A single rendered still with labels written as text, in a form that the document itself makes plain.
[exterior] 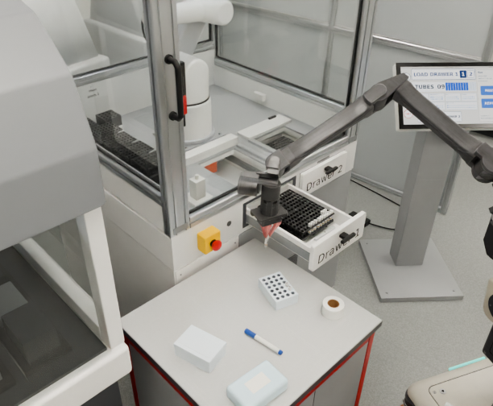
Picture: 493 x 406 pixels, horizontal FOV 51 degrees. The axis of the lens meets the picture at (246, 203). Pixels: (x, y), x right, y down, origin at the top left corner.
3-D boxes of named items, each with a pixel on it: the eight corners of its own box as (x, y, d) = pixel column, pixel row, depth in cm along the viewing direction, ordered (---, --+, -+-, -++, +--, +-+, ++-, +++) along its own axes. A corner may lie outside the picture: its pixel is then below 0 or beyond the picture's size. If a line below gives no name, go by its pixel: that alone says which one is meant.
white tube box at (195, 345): (226, 354, 154) (226, 341, 151) (209, 374, 148) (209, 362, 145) (192, 335, 159) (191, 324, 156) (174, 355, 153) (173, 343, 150)
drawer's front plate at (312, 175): (344, 173, 229) (347, 151, 223) (301, 198, 212) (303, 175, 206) (341, 171, 230) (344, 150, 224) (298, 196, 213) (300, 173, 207)
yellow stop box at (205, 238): (221, 247, 182) (221, 230, 178) (206, 256, 178) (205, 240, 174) (213, 240, 185) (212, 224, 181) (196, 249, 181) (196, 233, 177)
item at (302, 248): (356, 232, 191) (358, 219, 188) (311, 264, 177) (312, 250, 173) (277, 189, 215) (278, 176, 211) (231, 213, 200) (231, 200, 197)
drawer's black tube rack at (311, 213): (332, 226, 194) (334, 213, 190) (301, 247, 183) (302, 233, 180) (287, 202, 207) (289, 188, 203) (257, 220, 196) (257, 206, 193)
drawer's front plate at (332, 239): (362, 236, 192) (366, 212, 186) (312, 272, 175) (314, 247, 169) (358, 234, 193) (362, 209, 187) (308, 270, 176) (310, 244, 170)
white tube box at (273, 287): (297, 302, 172) (298, 294, 170) (275, 310, 169) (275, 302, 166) (279, 279, 181) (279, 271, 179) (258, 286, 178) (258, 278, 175)
